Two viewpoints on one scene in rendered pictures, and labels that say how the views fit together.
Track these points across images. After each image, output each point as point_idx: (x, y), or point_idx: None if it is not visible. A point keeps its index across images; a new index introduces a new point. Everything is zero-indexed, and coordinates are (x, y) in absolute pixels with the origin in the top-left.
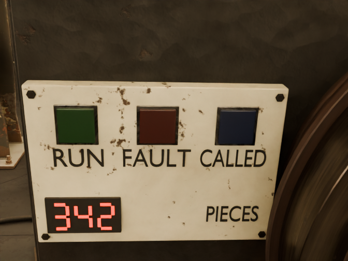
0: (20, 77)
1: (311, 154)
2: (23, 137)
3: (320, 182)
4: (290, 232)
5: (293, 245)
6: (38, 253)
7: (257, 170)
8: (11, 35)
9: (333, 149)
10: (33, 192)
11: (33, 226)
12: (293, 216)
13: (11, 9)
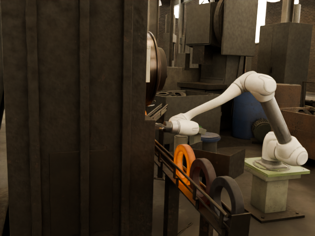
0: (146, 44)
1: None
2: (131, 64)
3: (153, 56)
4: (151, 67)
5: (153, 68)
6: (131, 102)
7: None
8: (131, 37)
9: (151, 52)
10: (149, 69)
11: (131, 92)
12: (151, 64)
13: (146, 31)
